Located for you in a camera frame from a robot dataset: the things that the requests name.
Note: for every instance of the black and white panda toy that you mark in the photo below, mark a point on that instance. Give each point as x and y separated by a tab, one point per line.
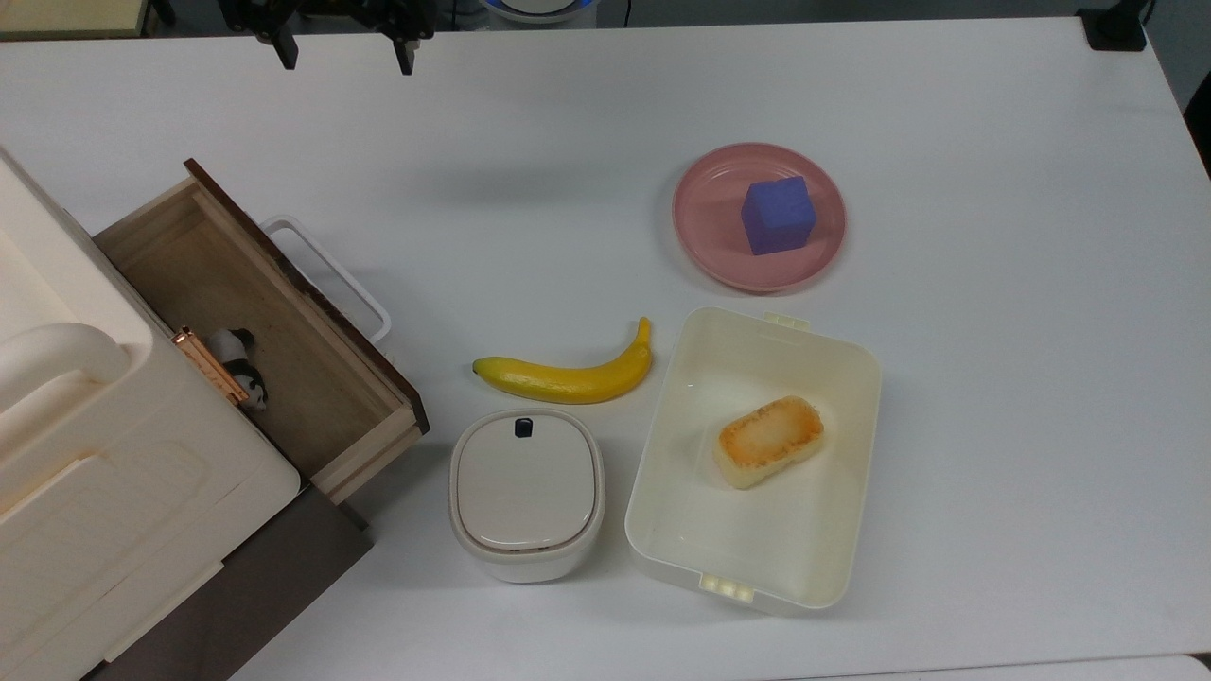
248	378

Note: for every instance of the pink plate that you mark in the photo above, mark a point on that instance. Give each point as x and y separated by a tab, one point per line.
719	236

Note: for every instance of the cream plastic open box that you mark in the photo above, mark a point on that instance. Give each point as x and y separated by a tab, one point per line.
700	530

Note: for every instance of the dark brown cabinet base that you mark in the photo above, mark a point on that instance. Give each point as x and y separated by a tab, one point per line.
255	586

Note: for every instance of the small white lidded bin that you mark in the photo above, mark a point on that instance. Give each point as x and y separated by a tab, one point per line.
525	487

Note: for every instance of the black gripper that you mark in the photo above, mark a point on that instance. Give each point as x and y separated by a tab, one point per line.
326	8

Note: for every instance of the toasted bread piece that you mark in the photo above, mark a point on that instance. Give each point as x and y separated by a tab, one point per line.
768	440

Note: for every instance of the black table clamp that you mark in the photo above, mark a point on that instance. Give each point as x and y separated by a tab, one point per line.
1114	26

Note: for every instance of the copper hinge strip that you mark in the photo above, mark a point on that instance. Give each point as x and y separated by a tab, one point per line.
210	366

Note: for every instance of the yellow banana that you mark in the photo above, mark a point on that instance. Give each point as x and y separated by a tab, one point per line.
568	378

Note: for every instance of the beige desk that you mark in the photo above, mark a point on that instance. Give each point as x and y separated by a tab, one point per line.
66	14

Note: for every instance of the cream plastic storage cabinet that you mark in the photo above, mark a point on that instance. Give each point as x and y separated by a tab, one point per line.
104	473

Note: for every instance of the wooden drawer with brown front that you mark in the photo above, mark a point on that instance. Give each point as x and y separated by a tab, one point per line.
284	359

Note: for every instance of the blue cube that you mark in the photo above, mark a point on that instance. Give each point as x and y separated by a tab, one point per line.
778	216

